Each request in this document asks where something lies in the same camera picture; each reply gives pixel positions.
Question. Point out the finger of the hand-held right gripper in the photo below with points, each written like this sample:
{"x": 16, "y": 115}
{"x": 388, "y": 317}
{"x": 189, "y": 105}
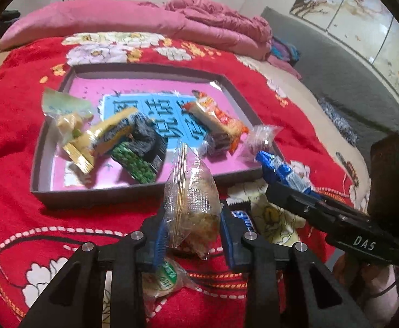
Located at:
{"x": 298, "y": 205}

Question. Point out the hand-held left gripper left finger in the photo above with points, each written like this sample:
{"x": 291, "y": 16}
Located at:
{"x": 160, "y": 249}

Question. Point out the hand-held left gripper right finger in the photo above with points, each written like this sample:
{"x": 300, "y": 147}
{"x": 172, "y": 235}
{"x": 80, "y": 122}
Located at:
{"x": 228, "y": 242}

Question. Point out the round green label packet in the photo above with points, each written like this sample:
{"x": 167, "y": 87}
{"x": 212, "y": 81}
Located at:
{"x": 165, "y": 280}

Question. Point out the blue snack packet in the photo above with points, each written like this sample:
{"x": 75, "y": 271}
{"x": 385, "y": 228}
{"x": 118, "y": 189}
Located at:
{"x": 281, "y": 169}

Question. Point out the clear pastry packet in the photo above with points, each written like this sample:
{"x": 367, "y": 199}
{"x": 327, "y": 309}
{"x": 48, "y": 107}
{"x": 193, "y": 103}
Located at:
{"x": 192, "y": 211}

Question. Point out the clear candy bag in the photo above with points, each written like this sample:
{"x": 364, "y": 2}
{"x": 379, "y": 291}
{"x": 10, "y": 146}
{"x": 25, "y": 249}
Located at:
{"x": 260, "y": 138}

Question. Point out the dark shallow cardboard box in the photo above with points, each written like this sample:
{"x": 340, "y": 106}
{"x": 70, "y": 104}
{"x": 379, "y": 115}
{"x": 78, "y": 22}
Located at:
{"x": 100, "y": 194}

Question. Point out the black and green snack packet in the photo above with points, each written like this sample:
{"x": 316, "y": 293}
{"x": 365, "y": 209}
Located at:
{"x": 141, "y": 143}

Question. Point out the orange snack packet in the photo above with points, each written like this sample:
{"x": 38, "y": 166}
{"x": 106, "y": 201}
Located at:
{"x": 216, "y": 118}

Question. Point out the long yellow snack packet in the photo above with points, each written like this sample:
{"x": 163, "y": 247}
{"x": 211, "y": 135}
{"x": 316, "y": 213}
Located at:
{"x": 97, "y": 140}

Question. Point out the pale green pastry packet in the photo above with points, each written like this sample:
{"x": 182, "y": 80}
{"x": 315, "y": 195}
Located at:
{"x": 62, "y": 112}

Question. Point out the person's right forearm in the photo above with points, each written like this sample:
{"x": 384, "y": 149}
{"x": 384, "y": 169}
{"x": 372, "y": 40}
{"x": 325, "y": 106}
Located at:
{"x": 380, "y": 290}

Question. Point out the person's right hand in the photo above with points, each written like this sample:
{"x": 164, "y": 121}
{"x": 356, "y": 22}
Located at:
{"x": 351, "y": 270}

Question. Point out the grey patterned cloth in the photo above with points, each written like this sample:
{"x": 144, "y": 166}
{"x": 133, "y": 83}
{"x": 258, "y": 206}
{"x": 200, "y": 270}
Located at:
{"x": 337, "y": 119}

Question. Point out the grey padded headboard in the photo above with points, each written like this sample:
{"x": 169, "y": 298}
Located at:
{"x": 339, "y": 75}

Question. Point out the purple and blue cloth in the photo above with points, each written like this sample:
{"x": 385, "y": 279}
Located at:
{"x": 284, "y": 51}

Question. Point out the pink and blue book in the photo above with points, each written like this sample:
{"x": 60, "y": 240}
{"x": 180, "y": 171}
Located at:
{"x": 83, "y": 88}

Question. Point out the red floral blanket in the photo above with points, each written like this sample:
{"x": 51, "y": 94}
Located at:
{"x": 15, "y": 143}

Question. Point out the crumpled pink quilt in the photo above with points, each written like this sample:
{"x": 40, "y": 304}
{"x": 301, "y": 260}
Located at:
{"x": 226, "y": 24}

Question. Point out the long pink pillow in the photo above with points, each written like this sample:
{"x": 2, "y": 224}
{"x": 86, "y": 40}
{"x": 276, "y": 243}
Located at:
{"x": 66, "y": 20}

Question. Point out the dark clothes pile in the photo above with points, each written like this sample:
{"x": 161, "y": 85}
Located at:
{"x": 10, "y": 15}

